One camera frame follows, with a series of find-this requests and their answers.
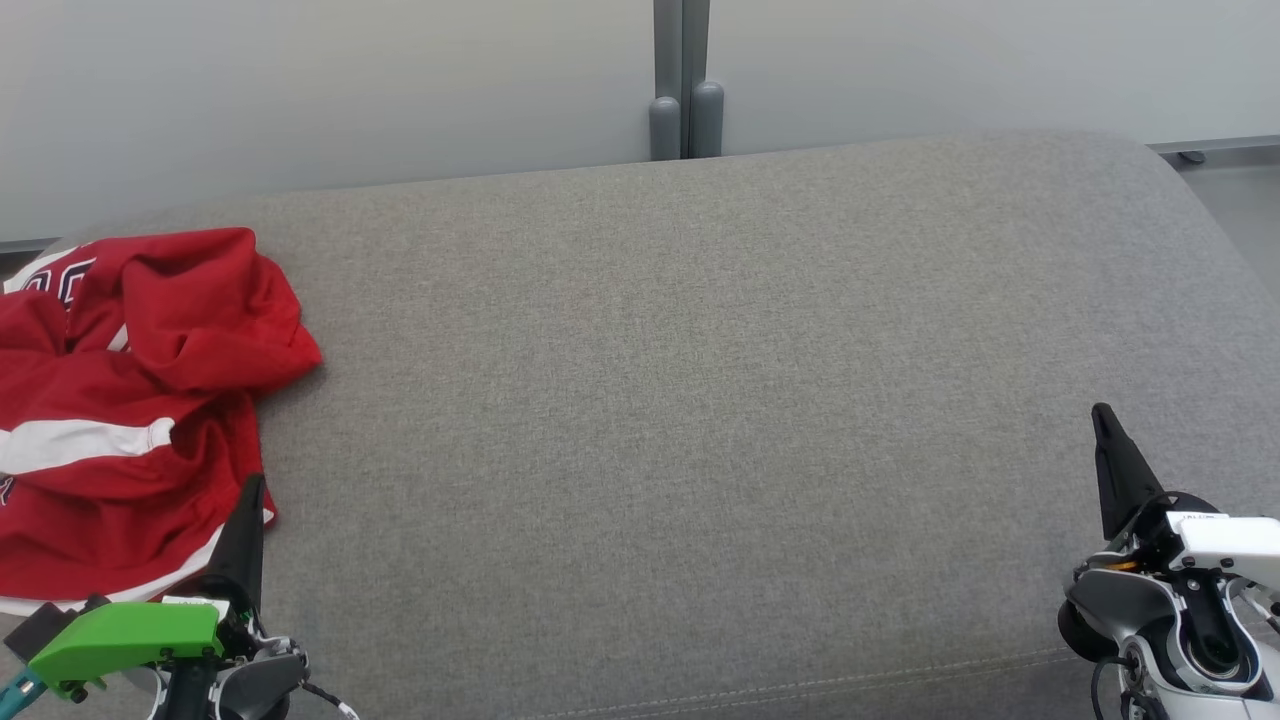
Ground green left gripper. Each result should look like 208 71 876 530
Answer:
28 475 266 703

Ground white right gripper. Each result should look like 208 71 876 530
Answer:
1092 403 1280 593

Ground red Bulls 23 shorts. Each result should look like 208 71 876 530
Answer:
0 345 277 617

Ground grey fabric sofa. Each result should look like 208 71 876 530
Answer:
0 130 1280 720

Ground black white braided cable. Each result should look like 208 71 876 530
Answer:
300 680 361 720

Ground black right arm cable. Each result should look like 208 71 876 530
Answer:
1090 655 1149 720

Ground teal left camera connector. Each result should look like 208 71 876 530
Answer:
0 668 47 719

